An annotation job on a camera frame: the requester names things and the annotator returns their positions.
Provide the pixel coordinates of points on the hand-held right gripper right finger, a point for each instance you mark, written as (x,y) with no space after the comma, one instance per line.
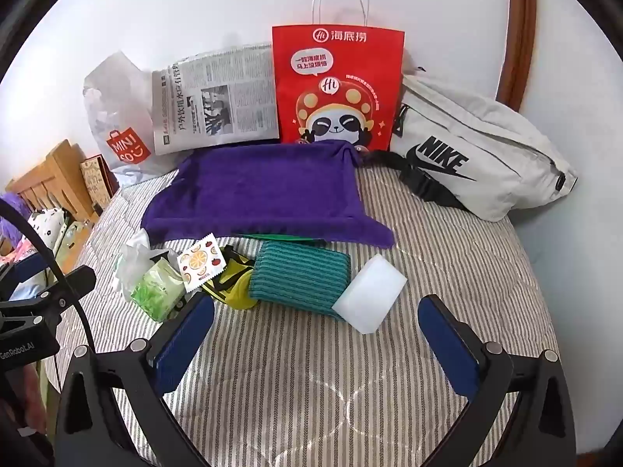
(448,345)

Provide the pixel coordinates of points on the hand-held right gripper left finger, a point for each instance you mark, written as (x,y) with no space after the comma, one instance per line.
(182,343)

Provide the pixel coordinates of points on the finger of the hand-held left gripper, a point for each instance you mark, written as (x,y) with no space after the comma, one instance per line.
(63,282)

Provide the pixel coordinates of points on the green tissue pack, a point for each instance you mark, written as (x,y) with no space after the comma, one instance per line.
(155,294)

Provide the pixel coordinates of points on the yellow pouch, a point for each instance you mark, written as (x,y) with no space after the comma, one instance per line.
(238,294)

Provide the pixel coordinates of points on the fruit print sachet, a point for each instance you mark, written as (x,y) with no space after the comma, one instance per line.
(199,262)

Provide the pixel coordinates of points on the white sponge block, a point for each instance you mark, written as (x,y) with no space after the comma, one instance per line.
(370,292)

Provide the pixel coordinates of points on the teal striped cleaning cloth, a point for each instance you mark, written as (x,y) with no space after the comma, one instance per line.
(297,277)

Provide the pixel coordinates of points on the green snack packet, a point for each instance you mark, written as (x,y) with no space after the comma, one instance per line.
(277,238)

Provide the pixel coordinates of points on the purple towel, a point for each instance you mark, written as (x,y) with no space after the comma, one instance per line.
(253,189)

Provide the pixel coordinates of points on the light green printed pillow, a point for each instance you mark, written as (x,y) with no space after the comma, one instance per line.
(73,245)

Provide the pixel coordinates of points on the white spotted plush toy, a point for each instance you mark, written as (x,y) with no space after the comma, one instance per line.
(46,224)

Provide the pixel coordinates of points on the purple plush toy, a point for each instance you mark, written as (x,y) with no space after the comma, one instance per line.
(12,214)

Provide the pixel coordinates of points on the patterned brown box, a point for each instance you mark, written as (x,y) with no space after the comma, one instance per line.
(97,182)

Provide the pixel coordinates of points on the wooden headboard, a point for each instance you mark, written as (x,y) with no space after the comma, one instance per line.
(53,175)

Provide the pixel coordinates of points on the striped bed sheet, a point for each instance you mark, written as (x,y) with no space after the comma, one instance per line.
(316,379)

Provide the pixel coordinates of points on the white plastic shopping bag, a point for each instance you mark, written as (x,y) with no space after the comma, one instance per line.
(117,107)

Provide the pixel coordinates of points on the white waist bag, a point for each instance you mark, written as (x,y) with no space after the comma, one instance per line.
(486,131)

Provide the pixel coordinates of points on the folded newspaper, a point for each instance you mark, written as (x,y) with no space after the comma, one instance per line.
(219,102)

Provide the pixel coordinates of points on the red paper bag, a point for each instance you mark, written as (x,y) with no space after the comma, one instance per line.
(340,73)

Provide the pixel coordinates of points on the brown wooden door frame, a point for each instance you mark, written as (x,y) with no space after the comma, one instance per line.
(521,19)

